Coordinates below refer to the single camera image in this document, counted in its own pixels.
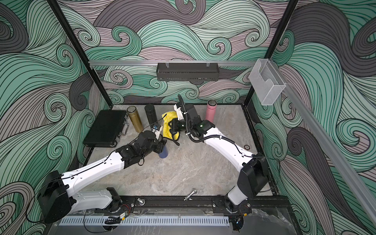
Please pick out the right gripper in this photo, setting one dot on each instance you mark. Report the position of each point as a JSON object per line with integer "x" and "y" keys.
{"x": 175, "y": 126}

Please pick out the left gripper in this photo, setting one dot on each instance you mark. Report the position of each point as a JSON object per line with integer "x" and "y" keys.
{"x": 160, "y": 146}

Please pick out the blue thermos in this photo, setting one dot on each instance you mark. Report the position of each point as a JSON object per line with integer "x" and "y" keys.
{"x": 164, "y": 153}

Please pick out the yellow cleaning cloth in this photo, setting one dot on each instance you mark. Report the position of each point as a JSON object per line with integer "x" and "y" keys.
{"x": 169, "y": 132}

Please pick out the pink thermos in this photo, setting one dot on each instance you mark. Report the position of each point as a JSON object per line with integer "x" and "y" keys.
{"x": 211, "y": 110}

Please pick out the black thermos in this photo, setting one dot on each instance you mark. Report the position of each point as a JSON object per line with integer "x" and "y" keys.
{"x": 151, "y": 114}

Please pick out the gold thermos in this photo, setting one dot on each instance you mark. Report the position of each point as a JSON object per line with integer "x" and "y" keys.
{"x": 135, "y": 118}

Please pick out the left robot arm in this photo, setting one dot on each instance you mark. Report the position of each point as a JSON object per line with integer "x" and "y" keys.
{"x": 62, "y": 193}

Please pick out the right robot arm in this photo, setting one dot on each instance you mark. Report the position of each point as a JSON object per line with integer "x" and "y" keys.
{"x": 252, "y": 168}

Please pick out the black case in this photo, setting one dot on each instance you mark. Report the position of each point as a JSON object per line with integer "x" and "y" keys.
{"x": 106, "y": 129}

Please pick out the silver bolt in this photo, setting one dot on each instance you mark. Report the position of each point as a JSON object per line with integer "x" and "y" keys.
{"x": 188, "y": 197}

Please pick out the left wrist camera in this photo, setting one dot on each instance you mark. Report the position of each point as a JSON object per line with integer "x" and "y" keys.
{"x": 157, "y": 129}

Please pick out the black wall shelf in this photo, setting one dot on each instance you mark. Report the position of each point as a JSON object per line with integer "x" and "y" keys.
{"x": 169, "y": 71}

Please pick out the white slotted cable duct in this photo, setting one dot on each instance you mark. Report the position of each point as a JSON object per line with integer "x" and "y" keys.
{"x": 152, "y": 220}

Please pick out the clear plastic wall holder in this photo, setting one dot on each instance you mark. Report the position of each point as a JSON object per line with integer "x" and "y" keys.
{"x": 267, "y": 81}

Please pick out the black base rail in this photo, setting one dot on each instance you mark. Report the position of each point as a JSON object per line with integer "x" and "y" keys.
{"x": 215, "y": 204}

